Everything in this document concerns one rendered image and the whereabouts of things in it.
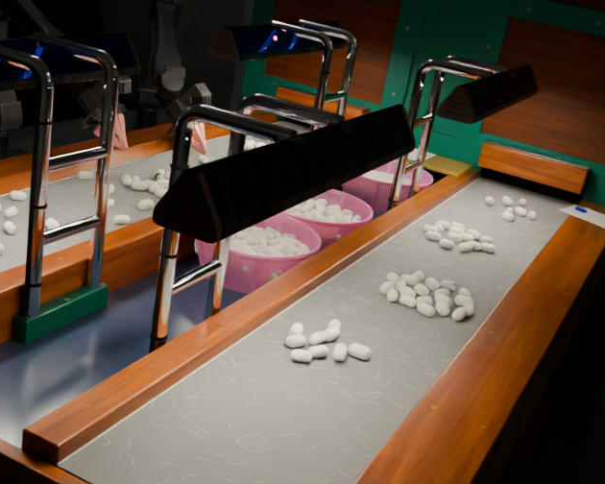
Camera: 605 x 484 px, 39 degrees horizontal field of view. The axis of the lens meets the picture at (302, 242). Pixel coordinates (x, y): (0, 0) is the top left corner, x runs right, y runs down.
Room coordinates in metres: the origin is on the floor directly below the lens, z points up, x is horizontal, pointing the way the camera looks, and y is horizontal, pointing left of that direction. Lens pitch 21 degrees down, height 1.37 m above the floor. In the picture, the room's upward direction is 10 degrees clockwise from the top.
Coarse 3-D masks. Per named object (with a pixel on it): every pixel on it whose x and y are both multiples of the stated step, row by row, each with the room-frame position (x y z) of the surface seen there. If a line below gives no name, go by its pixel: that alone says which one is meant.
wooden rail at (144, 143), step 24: (264, 120) 2.67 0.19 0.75; (72, 144) 1.99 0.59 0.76; (96, 144) 2.02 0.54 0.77; (144, 144) 2.11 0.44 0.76; (168, 144) 2.19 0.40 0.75; (0, 168) 1.72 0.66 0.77; (24, 168) 1.75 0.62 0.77; (72, 168) 1.84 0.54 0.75; (96, 168) 1.90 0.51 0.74; (0, 192) 1.63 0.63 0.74
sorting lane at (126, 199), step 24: (216, 144) 2.32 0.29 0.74; (120, 168) 1.95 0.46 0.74; (144, 168) 1.98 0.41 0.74; (168, 168) 2.02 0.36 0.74; (24, 192) 1.67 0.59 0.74; (48, 192) 1.69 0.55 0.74; (72, 192) 1.72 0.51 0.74; (120, 192) 1.78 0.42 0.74; (144, 192) 1.81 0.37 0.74; (0, 216) 1.52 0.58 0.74; (24, 216) 1.54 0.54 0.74; (48, 216) 1.56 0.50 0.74; (72, 216) 1.58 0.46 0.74; (144, 216) 1.66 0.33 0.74; (0, 240) 1.40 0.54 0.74; (24, 240) 1.42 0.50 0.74; (72, 240) 1.46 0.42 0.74; (0, 264) 1.31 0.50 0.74
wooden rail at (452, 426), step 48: (576, 240) 1.96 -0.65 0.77; (528, 288) 1.58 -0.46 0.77; (576, 288) 1.63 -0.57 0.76; (480, 336) 1.32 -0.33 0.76; (528, 336) 1.35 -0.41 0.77; (480, 384) 1.14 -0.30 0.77; (528, 384) 1.19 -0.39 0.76; (432, 432) 0.99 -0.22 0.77; (480, 432) 1.01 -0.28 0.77; (384, 480) 0.86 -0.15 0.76; (432, 480) 0.88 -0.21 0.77; (480, 480) 0.96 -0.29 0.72
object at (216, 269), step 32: (256, 96) 1.23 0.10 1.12; (192, 128) 1.10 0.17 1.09; (224, 128) 1.07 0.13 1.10; (256, 128) 1.05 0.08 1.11; (288, 128) 1.05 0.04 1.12; (352, 128) 1.18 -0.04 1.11; (160, 256) 1.09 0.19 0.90; (224, 256) 1.23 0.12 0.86; (160, 288) 1.09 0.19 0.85; (160, 320) 1.09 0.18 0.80
